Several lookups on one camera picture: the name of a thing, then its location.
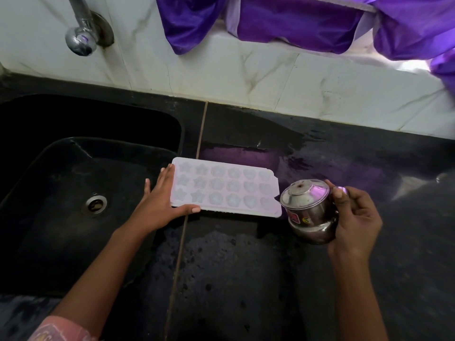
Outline person's left hand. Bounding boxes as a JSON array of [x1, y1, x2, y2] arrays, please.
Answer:
[[119, 163, 202, 238]]

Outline person's right hand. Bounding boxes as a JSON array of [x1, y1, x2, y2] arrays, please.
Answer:
[[324, 179, 383, 260]]

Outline small steel pot with lid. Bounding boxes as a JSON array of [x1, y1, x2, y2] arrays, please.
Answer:
[[275, 179, 347, 245]]

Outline white ice tray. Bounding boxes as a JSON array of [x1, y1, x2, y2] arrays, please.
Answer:
[[170, 157, 282, 219]]

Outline chrome wall tap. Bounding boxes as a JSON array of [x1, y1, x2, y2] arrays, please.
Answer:
[[65, 0, 115, 57]]

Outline person's right forearm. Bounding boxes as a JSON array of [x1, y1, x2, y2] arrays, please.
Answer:
[[328, 251, 388, 341]]

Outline person's left forearm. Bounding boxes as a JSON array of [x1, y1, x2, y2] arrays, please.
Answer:
[[51, 225, 150, 331]]

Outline steel sink drain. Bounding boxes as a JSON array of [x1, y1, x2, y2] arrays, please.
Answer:
[[82, 194, 109, 217]]

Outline black sink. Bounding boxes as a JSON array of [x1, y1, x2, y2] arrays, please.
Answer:
[[0, 94, 185, 299]]

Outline pink floral sleeve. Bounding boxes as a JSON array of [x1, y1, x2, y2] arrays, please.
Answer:
[[28, 315, 99, 341]]

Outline purple curtain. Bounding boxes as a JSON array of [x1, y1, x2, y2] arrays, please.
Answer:
[[155, 0, 455, 103]]

